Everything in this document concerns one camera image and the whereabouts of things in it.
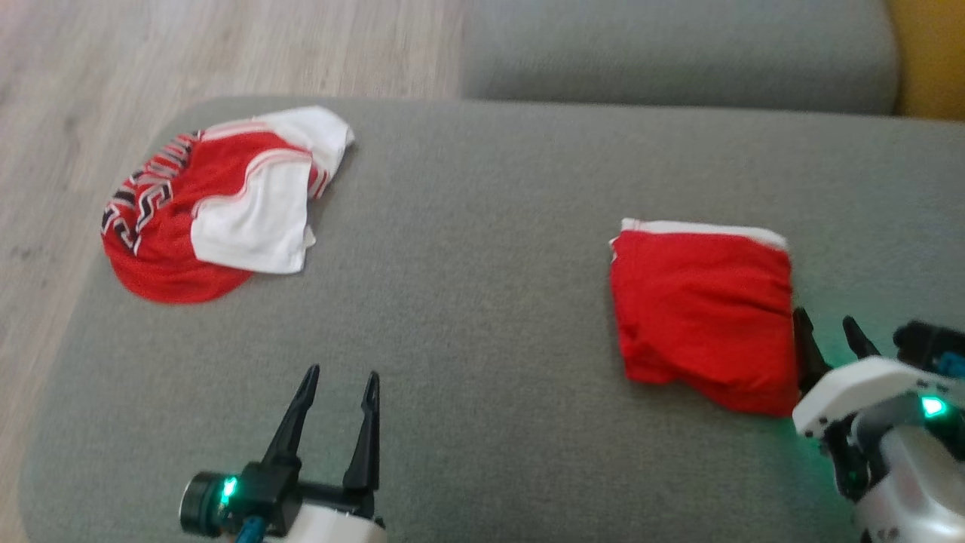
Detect red shorts with white stripes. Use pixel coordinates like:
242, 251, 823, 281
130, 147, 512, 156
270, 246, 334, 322
608, 218, 801, 418

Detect yellow upholstered seat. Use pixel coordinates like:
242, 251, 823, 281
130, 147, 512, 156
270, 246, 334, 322
884, 0, 965, 121

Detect grey fabric sofa seat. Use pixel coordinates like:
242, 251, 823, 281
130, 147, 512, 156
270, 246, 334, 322
19, 96, 965, 543

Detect red jersey with white sleeves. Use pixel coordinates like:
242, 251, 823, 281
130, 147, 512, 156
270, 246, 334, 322
100, 105, 356, 305

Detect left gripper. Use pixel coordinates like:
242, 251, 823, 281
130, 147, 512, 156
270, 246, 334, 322
179, 364, 388, 543

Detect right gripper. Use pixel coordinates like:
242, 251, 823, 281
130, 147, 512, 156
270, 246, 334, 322
792, 306, 965, 440

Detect light grey sofa cushion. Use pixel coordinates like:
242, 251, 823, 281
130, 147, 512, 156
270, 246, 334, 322
460, 0, 903, 116

